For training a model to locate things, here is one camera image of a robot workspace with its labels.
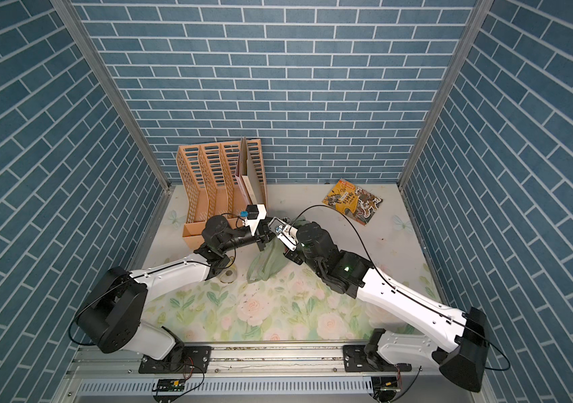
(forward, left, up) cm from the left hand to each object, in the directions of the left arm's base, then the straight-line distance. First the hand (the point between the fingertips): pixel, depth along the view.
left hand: (291, 226), depth 72 cm
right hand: (-1, -1, 0) cm, 1 cm away
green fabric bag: (-4, +7, -13) cm, 15 cm away
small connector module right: (-35, -27, -27) cm, 52 cm away
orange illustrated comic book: (+32, -28, -25) cm, 49 cm away
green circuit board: (-35, +35, -30) cm, 58 cm away
